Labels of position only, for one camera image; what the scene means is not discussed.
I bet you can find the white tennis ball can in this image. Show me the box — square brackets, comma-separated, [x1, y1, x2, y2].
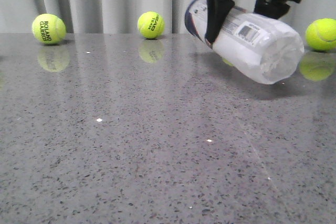
[185, 0, 304, 84]

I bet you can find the yellow tennis ball far right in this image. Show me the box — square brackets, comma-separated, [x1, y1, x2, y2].
[305, 18, 335, 51]

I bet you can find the Head Team tennis ball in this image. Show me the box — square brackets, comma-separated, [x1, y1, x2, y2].
[138, 11, 165, 39]

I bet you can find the Roland Garros tennis ball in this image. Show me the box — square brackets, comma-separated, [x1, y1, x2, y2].
[31, 14, 66, 45]

